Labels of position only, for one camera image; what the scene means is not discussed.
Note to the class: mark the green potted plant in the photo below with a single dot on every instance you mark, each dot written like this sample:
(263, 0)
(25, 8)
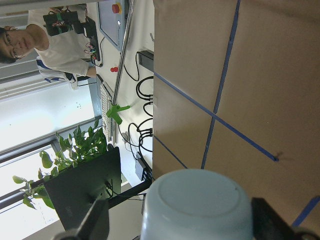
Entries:
(78, 148)

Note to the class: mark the black monitor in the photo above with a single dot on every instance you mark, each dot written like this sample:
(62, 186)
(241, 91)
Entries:
(74, 190)

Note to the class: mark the black power adapter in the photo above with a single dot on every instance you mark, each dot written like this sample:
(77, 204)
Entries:
(146, 59)

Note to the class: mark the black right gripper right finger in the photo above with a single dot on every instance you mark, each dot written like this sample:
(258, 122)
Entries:
(267, 224)

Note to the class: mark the person in white shirt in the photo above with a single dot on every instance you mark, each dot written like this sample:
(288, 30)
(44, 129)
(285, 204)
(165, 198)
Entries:
(64, 52)

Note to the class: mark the metal reacher grabber pole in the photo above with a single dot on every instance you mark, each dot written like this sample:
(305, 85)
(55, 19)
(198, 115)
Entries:
(113, 112)

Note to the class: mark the blue teach pendant tablet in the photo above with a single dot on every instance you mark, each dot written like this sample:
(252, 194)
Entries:
(112, 17)

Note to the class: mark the light blue cup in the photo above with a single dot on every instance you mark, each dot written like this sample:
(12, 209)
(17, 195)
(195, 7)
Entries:
(196, 204)

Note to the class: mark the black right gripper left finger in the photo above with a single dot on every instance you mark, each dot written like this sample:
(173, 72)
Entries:
(95, 225)

